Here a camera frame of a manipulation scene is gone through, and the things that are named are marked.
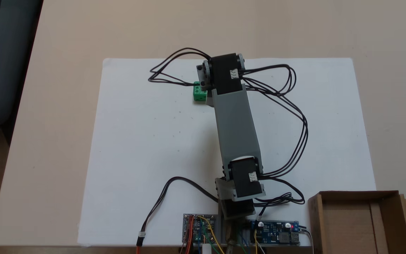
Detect black elbow motor cable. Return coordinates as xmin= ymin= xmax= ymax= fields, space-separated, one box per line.
xmin=253 ymin=176 xmax=306 ymax=216

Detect metal table clamp screw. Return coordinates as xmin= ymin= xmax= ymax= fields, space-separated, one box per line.
xmin=225 ymin=226 xmax=238 ymax=254

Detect black gripper motor cable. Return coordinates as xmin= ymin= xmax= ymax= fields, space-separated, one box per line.
xmin=148 ymin=47 xmax=211 ymax=86

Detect black wrist motor cable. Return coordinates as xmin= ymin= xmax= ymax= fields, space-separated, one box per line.
xmin=240 ymin=63 xmax=308 ymax=177

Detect blue circuit board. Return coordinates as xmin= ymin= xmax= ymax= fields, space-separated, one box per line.
xmin=251 ymin=220 xmax=300 ymax=246

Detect white paper sheet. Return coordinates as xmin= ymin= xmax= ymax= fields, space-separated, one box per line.
xmin=78 ymin=58 xmax=227 ymax=246
xmin=224 ymin=58 xmax=377 ymax=246

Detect orange jumper wires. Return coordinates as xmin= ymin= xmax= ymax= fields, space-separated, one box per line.
xmin=185 ymin=217 xmax=193 ymax=254

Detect green die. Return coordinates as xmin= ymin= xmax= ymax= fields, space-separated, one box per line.
xmin=193 ymin=81 xmax=208 ymax=103

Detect green circuit board with wires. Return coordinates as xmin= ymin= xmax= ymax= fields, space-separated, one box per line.
xmin=183 ymin=213 xmax=218 ymax=244

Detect black cable with white connector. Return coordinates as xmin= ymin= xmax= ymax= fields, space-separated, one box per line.
xmin=135 ymin=176 xmax=220 ymax=254

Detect brown cardboard box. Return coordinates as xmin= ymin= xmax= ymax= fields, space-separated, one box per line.
xmin=308 ymin=190 xmax=406 ymax=254

